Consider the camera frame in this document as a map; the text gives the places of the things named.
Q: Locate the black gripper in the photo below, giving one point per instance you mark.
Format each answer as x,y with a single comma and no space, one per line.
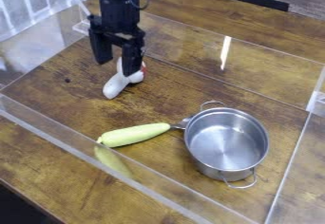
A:
113,27

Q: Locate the white mushroom with brown cap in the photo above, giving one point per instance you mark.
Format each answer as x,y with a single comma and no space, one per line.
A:
117,82

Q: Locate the silver metal pot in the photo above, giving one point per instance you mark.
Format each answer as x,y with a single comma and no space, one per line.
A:
227,143

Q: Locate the clear acrylic front barrier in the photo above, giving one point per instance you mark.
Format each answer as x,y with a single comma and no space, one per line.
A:
171,193

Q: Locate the clear acrylic barrier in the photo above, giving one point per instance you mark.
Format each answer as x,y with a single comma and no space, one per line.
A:
171,193
298,202

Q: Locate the clear acrylic right barrier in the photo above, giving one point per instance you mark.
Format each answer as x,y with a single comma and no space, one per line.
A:
298,202

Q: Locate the clear acrylic triangular bracket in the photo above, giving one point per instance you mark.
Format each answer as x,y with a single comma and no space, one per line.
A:
83,24

